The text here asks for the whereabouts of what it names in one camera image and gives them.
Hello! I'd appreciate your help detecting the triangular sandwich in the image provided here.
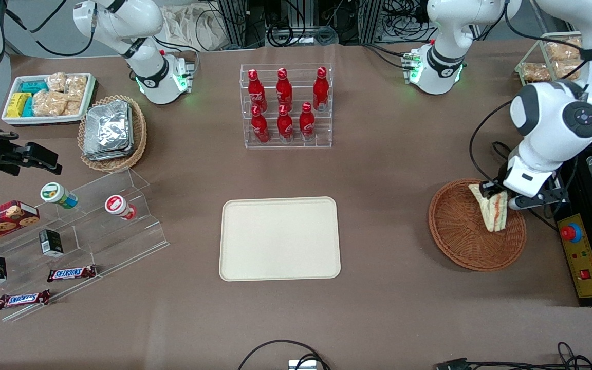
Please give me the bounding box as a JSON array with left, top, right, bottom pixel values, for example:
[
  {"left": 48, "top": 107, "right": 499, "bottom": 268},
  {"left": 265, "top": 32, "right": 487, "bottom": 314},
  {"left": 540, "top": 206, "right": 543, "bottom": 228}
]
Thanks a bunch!
[{"left": 469, "top": 184, "right": 509, "bottom": 233}]

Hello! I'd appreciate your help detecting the white rectangular snack tray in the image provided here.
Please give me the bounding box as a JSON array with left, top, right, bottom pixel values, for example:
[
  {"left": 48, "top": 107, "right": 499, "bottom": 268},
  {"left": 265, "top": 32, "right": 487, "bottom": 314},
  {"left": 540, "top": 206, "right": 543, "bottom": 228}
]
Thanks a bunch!
[{"left": 2, "top": 73, "right": 97, "bottom": 127}]

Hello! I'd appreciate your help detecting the round brown wicker basket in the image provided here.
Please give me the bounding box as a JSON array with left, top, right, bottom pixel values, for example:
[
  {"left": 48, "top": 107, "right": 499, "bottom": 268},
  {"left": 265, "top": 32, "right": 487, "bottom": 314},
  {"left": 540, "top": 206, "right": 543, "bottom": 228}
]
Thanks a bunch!
[{"left": 428, "top": 178, "right": 527, "bottom": 271}]

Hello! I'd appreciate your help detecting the oval light wicker basket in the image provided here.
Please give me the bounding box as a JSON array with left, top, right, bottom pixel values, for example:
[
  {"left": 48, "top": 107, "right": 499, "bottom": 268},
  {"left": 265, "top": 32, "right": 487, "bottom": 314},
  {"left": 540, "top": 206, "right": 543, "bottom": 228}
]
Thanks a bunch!
[{"left": 78, "top": 95, "right": 148, "bottom": 172}]

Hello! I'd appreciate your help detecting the cream plastic tray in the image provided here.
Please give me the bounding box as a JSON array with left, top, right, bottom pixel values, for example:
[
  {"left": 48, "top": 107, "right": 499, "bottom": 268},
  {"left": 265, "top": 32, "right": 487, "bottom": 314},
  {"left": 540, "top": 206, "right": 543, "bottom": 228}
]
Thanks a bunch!
[{"left": 219, "top": 196, "right": 341, "bottom": 282}]

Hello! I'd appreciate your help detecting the green lid yogurt cup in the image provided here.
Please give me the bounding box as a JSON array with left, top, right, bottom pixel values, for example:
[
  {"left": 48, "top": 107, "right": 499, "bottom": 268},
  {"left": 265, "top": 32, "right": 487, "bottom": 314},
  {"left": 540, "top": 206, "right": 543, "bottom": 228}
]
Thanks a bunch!
[{"left": 40, "top": 182, "right": 79, "bottom": 210}]

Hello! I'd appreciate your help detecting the yellow snack packet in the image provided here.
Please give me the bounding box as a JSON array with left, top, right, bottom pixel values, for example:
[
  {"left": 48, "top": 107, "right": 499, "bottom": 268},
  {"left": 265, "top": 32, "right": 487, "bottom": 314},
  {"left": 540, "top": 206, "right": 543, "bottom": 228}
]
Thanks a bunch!
[{"left": 6, "top": 92, "right": 32, "bottom": 118}]

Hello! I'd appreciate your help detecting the red tartan cookie box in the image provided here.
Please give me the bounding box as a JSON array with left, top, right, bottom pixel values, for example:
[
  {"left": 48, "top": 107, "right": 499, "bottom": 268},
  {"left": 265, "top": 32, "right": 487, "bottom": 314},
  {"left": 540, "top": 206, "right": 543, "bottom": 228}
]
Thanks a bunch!
[{"left": 0, "top": 200, "right": 41, "bottom": 252}]

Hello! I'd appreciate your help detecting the silver foil wrapped pack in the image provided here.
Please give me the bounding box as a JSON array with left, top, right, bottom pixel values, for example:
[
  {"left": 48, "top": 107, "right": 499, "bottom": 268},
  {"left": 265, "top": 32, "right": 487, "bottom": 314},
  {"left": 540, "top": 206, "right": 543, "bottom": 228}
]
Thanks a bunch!
[
  {"left": 83, "top": 144, "right": 135, "bottom": 162},
  {"left": 84, "top": 100, "right": 131, "bottom": 153}
]

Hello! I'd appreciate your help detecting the red emergency stop button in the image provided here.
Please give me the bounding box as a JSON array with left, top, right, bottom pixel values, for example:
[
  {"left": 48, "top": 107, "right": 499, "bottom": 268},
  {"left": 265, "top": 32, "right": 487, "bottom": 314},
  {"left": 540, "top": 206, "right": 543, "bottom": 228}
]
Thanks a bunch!
[{"left": 560, "top": 223, "right": 583, "bottom": 244}]

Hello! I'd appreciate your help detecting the red lid yogurt cup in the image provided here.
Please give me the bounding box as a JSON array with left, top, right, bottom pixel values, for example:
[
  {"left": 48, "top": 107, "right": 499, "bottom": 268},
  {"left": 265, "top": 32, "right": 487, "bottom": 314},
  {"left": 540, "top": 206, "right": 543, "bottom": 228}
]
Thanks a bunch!
[{"left": 104, "top": 194, "right": 138, "bottom": 221}]

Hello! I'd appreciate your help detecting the black machine with yellow panel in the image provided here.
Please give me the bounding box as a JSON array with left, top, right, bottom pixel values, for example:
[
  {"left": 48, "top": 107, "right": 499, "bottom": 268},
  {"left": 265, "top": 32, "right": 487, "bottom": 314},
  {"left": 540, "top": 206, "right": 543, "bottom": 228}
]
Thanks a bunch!
[{"left": 553, "top": 141, "right": 592, "bottom": 308}]

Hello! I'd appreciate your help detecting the clear bagged cracker pack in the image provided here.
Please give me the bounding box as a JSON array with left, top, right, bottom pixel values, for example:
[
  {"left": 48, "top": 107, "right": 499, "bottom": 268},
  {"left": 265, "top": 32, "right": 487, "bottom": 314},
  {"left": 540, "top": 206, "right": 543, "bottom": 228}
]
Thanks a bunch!
[
  {"left": 552, "top": 60, "right": 586, "bottom": 79},
  {"left": 545, "top": 40, "right": 583, "bottom": 63},
  {"left": 522, "top": 62, "right": 552, "bottom": 83}
]

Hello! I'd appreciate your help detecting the clear acrylic stepped shelf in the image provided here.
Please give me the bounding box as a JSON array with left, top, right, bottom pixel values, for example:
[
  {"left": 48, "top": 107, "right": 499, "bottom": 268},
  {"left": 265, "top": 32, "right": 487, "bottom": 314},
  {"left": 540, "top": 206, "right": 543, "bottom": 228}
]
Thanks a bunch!
[{"left": 0, "top": 167, "right": 170, "bottom": 323}]

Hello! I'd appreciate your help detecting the Snickers chocolate bar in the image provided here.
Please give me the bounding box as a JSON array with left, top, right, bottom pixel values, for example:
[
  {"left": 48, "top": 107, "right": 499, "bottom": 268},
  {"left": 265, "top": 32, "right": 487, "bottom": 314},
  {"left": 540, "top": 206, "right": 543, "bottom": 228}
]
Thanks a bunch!
[
  {"left": 0, "top": 289, "right": 51, "bottom": 310},
  {"left": 46, "top": 264, "right": 98, "bottom": 283}
]

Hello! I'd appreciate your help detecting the red cola bottle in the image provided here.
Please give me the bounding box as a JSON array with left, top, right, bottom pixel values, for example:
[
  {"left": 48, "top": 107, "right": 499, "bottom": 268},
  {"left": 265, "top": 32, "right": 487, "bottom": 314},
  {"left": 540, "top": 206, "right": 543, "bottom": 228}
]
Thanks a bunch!
[
  {"left": 251, "top": 105, "right": 270, "bottom": 143},
  {"left": 312, "top": 67, "right": 330, "bottom": 111},
  {"left": 277, "top": 104, "right": 294, "bottom": 142},
  {"left": 276, "top": 68, "right": 293, "bottom": 111},
  {"left": 299, "top": 102, "right": 316, "bottom": 141},
  {"left": 248, "top": 69, "right": 268, "bottom": 113}
]

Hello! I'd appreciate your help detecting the clear acrylic bottle rack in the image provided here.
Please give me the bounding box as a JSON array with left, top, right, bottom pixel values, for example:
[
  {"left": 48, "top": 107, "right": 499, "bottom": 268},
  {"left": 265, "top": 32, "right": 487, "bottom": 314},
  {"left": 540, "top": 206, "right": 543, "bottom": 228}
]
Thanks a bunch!
[{"left": 240, "top": 63, "right": 333, "bottom": 149}]

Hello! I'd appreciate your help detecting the white crumpled cloth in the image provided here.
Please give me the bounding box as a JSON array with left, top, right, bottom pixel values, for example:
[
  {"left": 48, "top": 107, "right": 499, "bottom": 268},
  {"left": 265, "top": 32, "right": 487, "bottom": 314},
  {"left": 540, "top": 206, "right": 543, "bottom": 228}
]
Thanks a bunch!
[{"left": 163, "top": 3, "right": 228, "bottom": 52}]

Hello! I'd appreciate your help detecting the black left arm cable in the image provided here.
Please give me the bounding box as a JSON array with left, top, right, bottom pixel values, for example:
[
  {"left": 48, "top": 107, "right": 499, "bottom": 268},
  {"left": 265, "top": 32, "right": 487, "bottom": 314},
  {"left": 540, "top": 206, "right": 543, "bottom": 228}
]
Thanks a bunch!
[{"left": 469, "top": 0, "right": 592, "bottom": 181}]

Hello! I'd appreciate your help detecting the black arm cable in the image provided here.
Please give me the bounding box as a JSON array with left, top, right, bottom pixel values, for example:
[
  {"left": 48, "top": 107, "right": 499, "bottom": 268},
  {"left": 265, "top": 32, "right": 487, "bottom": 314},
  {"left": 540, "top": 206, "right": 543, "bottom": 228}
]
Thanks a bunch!
[
  {"left": 469, "top": 0, "right": 592, "bottom": 181},
  {"left": 4, "top": 0, "right": 97, "bottom": 58}
]

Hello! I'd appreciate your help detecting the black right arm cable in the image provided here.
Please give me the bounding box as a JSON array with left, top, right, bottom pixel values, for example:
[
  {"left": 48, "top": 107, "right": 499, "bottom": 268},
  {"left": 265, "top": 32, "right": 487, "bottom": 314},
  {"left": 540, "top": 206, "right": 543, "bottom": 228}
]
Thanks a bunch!
[{"left": 4, "top": 0, "right": 97, "bottom": 58}]

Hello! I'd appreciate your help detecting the cream wire rack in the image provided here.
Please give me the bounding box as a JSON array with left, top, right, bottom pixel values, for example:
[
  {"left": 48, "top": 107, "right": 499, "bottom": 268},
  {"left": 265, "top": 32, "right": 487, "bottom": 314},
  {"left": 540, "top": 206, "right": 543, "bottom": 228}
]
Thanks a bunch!
[{"left": 514, "top": 30, "right": 587, "bottom": 87}]

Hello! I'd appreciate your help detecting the black cable with connector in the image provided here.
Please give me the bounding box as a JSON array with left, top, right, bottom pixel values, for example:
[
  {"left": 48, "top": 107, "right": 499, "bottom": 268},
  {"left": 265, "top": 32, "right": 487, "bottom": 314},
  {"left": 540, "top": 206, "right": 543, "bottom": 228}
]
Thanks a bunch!
[{"left": 434, "top": 341, "right": 592, "bottom": 370}]

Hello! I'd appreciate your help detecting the aluminium frame post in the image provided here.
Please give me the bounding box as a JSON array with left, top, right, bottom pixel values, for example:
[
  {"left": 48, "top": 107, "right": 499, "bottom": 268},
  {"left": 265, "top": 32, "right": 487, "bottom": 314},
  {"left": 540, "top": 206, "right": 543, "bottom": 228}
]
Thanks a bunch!
[
  {"left": 218, "top": 0, "right": 249, "bottom": 50},
  {"left": 357, "top": 0, "right": 385, "bottom": 45}
]

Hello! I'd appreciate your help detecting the grey coiled cable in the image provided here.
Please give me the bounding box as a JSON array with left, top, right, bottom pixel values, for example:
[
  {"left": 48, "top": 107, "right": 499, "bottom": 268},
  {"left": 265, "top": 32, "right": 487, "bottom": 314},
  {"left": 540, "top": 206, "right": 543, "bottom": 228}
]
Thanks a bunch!
[{"left": 316, "top": 25, "right": 339, "bottom": 45}]

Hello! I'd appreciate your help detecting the black coiled cable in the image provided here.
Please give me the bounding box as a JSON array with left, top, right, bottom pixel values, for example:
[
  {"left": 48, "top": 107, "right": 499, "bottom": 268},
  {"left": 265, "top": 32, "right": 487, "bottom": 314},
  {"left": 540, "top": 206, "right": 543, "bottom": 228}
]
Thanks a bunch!
[{"left": 267, "top": 22, "right": 295, "bottom": 48}]

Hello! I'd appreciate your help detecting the black looped table cable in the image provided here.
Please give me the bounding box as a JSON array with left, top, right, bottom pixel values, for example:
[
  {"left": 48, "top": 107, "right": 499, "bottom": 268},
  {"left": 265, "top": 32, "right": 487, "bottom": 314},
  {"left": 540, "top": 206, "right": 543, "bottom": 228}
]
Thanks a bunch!
[{"left": 237, "top": 339, "right": 331, "bottom": 370}]

